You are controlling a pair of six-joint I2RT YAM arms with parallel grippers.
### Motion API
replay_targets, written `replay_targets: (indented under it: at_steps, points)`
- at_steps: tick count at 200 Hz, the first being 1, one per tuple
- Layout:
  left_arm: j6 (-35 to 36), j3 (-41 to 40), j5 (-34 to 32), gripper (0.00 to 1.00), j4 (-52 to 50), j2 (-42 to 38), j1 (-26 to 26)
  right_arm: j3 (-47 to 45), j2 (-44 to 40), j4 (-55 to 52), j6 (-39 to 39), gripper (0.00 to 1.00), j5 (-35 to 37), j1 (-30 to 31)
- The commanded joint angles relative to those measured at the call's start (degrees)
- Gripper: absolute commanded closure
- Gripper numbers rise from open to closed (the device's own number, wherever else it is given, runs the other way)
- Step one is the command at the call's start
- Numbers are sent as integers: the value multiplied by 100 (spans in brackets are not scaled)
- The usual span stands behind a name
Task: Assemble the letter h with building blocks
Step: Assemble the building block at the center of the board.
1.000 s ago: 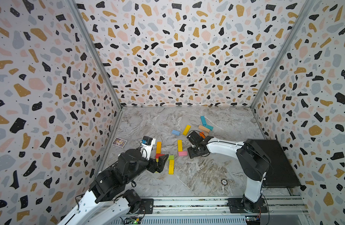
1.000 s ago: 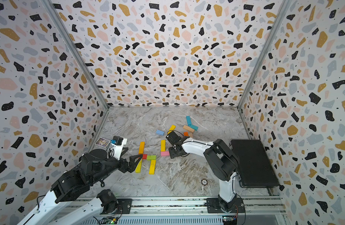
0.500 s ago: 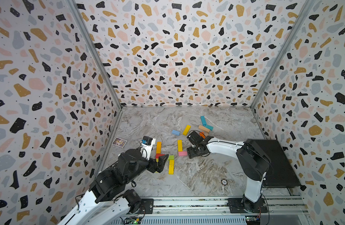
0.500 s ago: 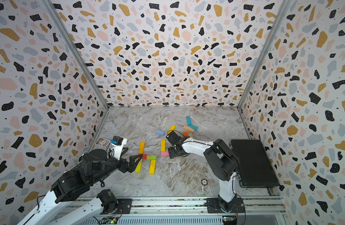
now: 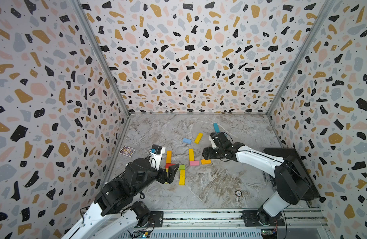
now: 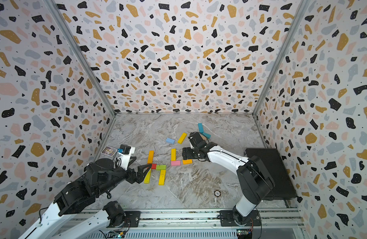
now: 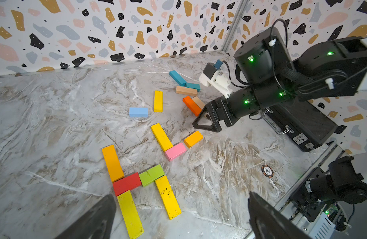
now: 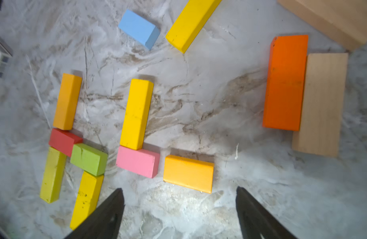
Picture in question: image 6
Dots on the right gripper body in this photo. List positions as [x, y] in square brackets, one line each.
[190, 154]

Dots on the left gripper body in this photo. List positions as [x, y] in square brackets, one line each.
[130, 175]

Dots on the amber block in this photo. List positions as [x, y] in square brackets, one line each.
[188, 161]

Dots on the yellow long block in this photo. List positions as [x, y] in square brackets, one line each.
[182, 138]

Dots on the pink block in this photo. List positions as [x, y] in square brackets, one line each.
[175, 163]

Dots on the lime green block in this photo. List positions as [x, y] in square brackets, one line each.
[161, 167]

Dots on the orange-yellow long block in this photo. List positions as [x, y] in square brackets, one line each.
[150, 157]

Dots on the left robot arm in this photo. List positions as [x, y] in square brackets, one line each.
[100, 177]

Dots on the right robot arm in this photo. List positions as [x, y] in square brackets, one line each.
[254, 178]

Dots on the light blue block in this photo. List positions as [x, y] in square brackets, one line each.
[170, 141]

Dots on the teal small block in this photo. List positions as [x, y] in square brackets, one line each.
[206, 135]

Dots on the teal long block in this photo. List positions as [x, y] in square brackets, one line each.
[200, 128]

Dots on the small printed card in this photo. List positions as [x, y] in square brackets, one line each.
[109, 151]

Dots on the round table grommet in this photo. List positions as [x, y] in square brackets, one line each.
[217, 193]

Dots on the black carrying case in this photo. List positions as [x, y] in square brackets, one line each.
[283, 189]

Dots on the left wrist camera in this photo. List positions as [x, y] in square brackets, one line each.
[124, 156]

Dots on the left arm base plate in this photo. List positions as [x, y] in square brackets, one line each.
[127, 219]

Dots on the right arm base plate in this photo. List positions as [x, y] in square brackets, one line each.
[230, 218]

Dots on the aluminium front rail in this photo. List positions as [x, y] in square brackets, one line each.
[189, 224]

